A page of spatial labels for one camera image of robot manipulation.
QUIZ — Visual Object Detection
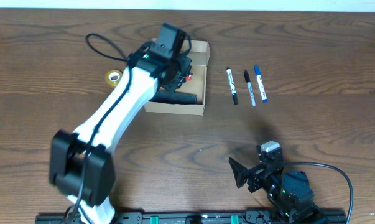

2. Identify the blue whiteboard eraser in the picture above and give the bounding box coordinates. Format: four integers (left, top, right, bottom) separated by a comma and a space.
150, 90, 197, 105

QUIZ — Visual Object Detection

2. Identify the yellow tape roll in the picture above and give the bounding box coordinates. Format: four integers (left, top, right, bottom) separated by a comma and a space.
105, 70, 123, 88

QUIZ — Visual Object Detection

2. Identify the blue-capped white marker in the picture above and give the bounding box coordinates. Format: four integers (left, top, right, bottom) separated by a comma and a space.
254, 65, 267, 103

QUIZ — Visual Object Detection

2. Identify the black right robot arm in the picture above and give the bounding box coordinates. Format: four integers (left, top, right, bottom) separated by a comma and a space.
228, 142, 330, 223

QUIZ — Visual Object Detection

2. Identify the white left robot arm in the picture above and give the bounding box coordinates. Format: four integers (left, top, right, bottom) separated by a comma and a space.
49, 23, 192, 223

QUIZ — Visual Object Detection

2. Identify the open cardboard box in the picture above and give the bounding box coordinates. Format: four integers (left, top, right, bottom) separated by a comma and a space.
144, 40, 210, 116

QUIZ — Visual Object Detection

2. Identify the black-capped white marker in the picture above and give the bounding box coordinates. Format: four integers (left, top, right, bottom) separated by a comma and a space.
226, 67, 238, 105

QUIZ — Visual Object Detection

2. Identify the thin black-capped marker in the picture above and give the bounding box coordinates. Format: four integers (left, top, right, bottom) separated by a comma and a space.
243, 70, 256, 106

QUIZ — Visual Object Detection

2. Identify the black mounting rail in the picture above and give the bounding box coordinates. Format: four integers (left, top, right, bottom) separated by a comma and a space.
35, 210, 346, 224

